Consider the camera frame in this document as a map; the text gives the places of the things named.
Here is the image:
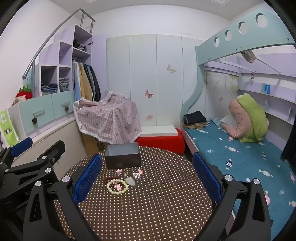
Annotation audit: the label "dark brown box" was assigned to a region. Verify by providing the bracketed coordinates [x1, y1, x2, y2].
[105, 142, 141, 169]

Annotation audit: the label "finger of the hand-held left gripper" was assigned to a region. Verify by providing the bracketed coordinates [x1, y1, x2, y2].
[9, 140, 66, 179]
[0, 137, 33, 173]

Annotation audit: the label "dark hanging jackets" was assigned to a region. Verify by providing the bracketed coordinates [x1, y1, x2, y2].
[83, 64, 101, 101]

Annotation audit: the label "cardboard box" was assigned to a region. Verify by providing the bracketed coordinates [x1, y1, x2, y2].
[81, 133, 109, 158]

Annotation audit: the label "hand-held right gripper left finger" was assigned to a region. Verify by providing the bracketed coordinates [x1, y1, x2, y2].
[23, 153, 102, 241]

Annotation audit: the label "pink checkered cloth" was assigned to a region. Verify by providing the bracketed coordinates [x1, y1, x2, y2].
[73, 91, 142, 144]

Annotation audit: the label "purple shelving unit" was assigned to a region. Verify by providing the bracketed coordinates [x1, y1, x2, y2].
[23, 24, 107, 98]

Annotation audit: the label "red bead bracelet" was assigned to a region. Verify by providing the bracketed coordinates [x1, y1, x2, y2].
[103, 177, 122, 185]

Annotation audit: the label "white board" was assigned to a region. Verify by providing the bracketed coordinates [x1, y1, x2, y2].
[140, 125, 178, 138]

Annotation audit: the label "grey hanging pouch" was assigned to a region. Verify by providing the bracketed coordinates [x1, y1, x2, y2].
[240, 50, 257, 63]

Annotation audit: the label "cream bead bracelet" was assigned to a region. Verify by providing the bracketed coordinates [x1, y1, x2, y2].
[107, 179, 129, 194]

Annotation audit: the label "tan hanging coat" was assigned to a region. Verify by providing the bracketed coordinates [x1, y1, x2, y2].
[79, 63, 93, 101]

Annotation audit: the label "dark hanging cloth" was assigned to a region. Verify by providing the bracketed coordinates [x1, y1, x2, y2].
[281, 116, 296, 163]

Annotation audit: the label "folded tan garment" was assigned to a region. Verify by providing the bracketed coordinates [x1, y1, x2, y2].
[184, 122, 210, 130]

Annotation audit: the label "pale green wardrobe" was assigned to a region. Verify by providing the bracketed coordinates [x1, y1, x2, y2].
[106, 34, 206, 128]

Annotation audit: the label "red ottoman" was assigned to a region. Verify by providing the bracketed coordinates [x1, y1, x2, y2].
[135, 128, 186, 156]

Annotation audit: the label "blue patterned bed sheet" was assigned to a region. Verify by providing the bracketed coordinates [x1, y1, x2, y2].
[185, 118, 296, 241]

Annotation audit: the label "red strawberry plush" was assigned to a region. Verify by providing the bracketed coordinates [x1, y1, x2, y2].
[15, 84, 33, 100]

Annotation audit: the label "folded jeans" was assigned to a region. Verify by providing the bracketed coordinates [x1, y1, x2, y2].
[59, 77, 69, 92]
[42, 83, 58, 94]

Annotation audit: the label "folded dark clothes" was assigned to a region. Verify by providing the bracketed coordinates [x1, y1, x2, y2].
[183, 111, 207, 124]

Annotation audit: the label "pile of dark clothes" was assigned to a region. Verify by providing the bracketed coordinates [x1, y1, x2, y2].
[73, 39, 87, 52]

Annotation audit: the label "white low cabinet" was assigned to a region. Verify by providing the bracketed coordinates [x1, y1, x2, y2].
[9, 116, 88, 167]

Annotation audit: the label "pearl chain necklace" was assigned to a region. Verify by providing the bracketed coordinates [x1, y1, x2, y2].
[126, 169, 142, 180]

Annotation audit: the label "white pillow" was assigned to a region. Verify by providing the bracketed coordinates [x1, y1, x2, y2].
[217, 113, 238, 130]

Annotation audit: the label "green blanket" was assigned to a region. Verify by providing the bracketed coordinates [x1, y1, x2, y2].
[236, 93, 269, 143]

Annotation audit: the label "brown polka dot tablecloth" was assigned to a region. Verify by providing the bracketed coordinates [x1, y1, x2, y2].
[54, 146, 216, 241]

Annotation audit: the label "grey metal handrail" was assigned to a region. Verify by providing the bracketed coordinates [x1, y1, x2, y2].
[22, 9, 96, 79]

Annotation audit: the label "light blue hanging shirt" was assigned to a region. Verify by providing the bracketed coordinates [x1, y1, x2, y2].
[73, 62, 82, 101]

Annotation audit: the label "pink plush pillow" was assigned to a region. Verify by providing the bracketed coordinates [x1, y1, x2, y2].
[222, 98, 270, 138]

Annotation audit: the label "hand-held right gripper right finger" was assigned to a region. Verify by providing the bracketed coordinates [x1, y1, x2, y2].
[192, 152, 274, 241]

